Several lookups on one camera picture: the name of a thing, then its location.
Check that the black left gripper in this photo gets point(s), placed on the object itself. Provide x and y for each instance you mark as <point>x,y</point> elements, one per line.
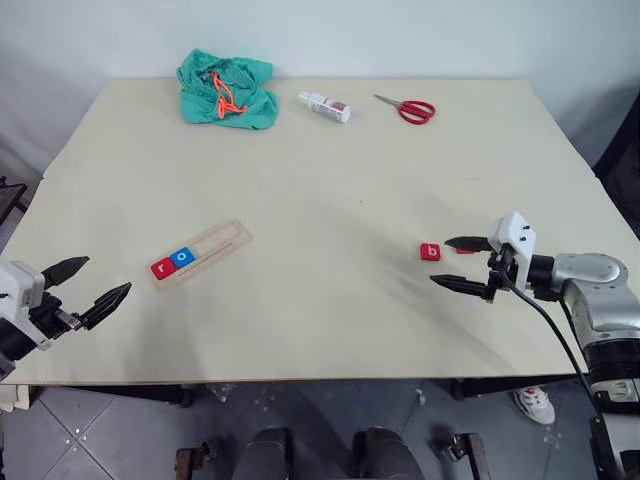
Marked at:
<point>50,320</point>

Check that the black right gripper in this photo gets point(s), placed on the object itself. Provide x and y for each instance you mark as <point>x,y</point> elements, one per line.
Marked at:
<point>504,272</point>

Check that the red letter tile o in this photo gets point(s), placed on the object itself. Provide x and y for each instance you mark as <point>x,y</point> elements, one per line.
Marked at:
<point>465,251</point>

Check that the red letter tile b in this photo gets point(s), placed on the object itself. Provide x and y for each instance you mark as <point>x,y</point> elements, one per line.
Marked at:
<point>430,252</point>

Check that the red letter tile r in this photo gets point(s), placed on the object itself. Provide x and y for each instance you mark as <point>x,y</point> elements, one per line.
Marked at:
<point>163,268</point>

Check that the blue letter tile o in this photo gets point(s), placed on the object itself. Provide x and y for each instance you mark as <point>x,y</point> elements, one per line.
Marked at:
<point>182,258</point>

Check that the wooden letter tray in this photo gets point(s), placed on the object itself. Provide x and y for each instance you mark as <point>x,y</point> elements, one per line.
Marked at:
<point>220,241</point>

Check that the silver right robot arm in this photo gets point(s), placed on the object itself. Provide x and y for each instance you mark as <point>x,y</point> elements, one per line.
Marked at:
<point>595,280</point>

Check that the black metal stand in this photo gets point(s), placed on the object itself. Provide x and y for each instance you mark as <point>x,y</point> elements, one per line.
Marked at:
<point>10,200</point>

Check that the black table leg bar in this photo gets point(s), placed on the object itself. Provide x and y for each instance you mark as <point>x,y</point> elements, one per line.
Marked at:
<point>500,387</point>

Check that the white sneaker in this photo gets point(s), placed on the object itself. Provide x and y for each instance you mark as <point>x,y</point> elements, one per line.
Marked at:
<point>535,405</point>

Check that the white spray bottle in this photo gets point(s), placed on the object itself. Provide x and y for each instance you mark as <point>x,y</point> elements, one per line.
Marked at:
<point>325,106</point>

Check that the crumpled green cloth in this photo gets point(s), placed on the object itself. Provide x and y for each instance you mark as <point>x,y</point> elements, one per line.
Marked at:
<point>250,110</point>

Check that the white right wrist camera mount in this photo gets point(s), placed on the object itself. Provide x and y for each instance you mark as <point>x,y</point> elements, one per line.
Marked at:
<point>520,235</point>

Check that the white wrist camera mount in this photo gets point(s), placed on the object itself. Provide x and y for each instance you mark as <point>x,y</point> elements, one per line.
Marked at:
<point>520,235</point>
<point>22,280</point>

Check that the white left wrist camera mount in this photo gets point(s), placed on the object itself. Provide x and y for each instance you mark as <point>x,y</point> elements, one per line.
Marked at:
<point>22,280</point>

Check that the rusty caster frame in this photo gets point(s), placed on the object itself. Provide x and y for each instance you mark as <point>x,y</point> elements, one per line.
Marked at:
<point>195,457</point>
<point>465,455</point>

